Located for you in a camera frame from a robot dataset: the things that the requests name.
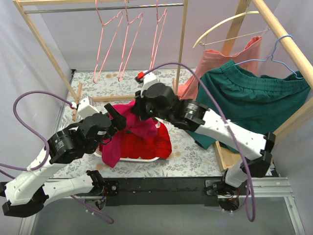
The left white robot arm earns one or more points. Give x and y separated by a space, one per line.
29 192

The salmon pink shorts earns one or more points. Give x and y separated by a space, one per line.
213 59

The white laundry basket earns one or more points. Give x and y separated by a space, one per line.
137 159

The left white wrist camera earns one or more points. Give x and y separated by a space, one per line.
86 107

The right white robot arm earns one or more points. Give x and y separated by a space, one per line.
195 117

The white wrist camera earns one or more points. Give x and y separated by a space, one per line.
86 107
145 81

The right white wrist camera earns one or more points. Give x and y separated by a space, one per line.
145 81

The magenta t shirt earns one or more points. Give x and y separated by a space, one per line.
128 143

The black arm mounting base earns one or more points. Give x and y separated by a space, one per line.
163 191

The small wooden clothes rack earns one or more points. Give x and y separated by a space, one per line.
24 13

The teal green shorts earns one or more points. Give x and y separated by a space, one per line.
257 103

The cream plastic hanger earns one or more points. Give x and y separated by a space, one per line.
230 30

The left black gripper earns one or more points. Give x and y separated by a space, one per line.
117 121

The red t shirt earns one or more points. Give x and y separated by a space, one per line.
151 144

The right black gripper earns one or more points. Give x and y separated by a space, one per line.
141 110

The aluminium table frame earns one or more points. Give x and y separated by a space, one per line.
275 207

